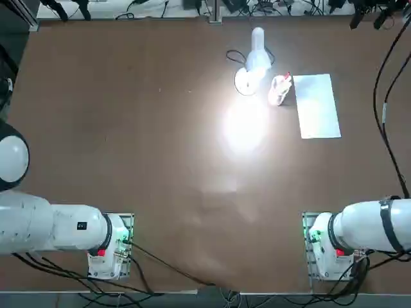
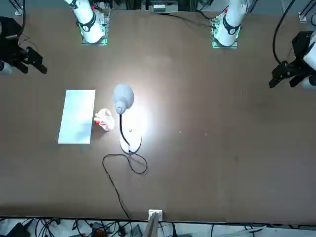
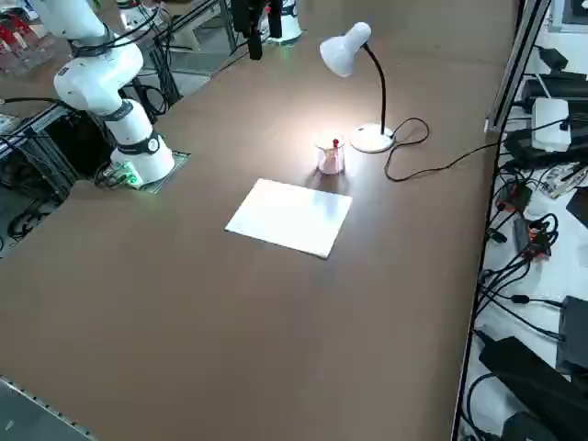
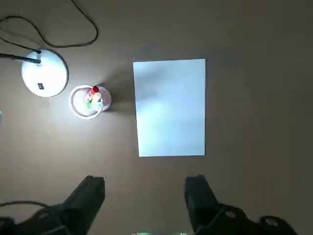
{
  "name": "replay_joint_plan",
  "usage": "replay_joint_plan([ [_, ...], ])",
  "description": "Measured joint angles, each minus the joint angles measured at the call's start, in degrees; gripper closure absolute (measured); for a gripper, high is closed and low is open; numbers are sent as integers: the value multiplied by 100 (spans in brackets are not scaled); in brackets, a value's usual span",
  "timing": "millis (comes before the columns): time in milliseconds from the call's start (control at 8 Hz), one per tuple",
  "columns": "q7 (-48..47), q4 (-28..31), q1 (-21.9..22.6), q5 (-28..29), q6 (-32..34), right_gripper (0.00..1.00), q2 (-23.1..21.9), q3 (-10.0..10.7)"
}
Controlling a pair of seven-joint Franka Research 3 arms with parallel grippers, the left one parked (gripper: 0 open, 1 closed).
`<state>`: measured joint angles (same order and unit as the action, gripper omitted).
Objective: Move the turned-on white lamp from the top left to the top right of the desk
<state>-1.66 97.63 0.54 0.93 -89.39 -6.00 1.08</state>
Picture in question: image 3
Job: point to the black frame rack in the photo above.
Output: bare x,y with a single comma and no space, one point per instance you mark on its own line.
55,147

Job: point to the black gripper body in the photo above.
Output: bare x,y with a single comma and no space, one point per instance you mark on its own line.
245,16

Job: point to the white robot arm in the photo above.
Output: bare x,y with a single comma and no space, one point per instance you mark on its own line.
289,25
98,78

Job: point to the flat black box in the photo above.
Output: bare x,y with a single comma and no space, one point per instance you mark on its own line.
580,206

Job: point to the long black power brick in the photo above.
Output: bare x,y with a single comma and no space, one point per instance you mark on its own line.
528,372

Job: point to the clear cup with pink contents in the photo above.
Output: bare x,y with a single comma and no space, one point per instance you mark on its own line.
331,158

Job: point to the green lit foot connector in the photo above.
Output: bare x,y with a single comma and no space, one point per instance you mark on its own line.
126,174

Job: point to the grey hub with red ports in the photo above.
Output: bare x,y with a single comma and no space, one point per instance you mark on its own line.
537,241

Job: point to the black box under power strip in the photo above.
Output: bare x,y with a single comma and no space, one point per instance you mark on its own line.
521,147

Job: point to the dark grey flat box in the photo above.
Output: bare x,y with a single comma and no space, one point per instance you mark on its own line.
574,335

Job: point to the aluminium frame post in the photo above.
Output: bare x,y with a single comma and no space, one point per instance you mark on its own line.
516,69

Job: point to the black hub with red ports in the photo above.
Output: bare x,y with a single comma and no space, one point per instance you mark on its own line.
514,197

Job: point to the white paper sheet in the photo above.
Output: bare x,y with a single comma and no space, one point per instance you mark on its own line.
289,216

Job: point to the black power adapter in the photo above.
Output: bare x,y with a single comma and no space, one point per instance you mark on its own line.
553,57

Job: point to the clear box with red items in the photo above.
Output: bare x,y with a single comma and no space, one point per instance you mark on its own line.
20,43

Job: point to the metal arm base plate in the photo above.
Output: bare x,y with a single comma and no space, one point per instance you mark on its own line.
177,167

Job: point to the colourful circuit boards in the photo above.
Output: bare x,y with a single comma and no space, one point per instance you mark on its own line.
565,181

